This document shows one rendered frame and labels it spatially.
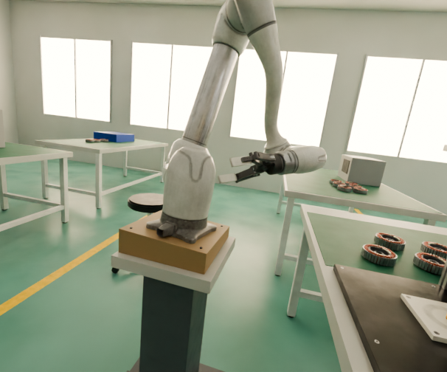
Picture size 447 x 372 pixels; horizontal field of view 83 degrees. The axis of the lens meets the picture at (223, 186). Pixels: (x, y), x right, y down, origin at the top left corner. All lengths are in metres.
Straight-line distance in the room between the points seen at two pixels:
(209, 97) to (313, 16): 4.60
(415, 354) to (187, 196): 0.63
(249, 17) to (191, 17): 4.87
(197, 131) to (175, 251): 0.46
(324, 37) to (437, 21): 1.69
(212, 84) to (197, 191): 0.43
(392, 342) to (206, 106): 0.86
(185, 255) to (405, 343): 0.54
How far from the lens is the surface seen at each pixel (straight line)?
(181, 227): 0.81
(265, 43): 0.94
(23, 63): 7.81
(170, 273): 0.78
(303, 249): 1.68
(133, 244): 0.84
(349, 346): 0.68
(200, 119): 0.99
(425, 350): 0.74
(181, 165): 0.78
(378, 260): 1.08
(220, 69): 1.03
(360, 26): 5.55
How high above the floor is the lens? 1.16
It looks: 13 degrees down
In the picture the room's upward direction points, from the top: 7 degrees clockwise
